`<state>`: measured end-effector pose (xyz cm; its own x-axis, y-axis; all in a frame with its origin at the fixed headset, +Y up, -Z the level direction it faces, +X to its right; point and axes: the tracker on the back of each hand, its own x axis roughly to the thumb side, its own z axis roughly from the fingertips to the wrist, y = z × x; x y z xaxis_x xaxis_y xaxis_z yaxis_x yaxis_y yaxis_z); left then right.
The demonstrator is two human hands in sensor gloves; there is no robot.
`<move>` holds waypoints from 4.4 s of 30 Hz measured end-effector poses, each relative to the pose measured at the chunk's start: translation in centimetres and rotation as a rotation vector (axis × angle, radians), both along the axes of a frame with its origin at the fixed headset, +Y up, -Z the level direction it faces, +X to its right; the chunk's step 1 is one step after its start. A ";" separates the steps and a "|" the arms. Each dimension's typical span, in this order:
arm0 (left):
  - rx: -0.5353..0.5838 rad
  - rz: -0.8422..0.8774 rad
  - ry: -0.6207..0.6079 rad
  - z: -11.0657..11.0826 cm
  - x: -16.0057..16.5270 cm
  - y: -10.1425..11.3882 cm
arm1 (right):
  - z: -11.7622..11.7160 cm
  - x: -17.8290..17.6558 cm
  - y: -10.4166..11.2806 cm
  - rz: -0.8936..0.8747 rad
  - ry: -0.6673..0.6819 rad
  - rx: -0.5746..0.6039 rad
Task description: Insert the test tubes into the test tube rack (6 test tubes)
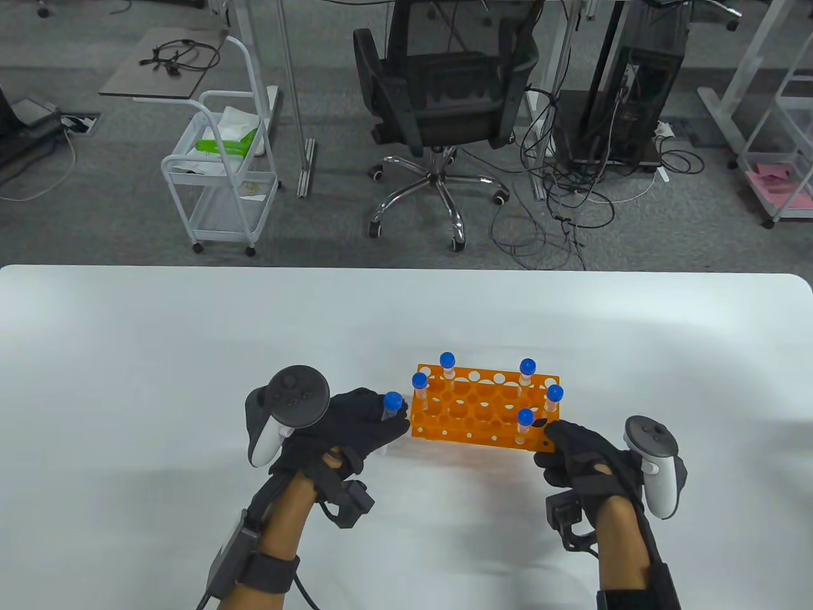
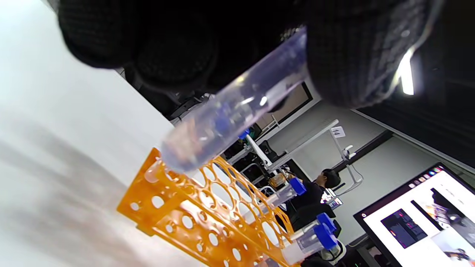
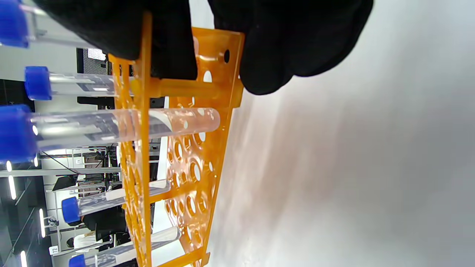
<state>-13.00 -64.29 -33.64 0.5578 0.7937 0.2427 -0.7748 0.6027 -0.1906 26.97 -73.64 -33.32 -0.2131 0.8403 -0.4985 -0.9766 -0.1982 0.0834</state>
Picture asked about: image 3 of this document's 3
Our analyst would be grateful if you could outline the person's right hand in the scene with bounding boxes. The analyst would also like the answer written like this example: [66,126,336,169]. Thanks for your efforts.
[33,0,374,96]

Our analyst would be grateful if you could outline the orange test tube rack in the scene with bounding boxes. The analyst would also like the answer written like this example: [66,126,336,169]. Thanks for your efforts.
[108,11,245,267]

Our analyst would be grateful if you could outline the clear test tube blue cap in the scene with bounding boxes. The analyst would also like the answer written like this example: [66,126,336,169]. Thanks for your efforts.
[61,179,172,224]
[24,66,134,101]
[69,226,181,267]
[0,0,97,49]
[0,105,220,164]

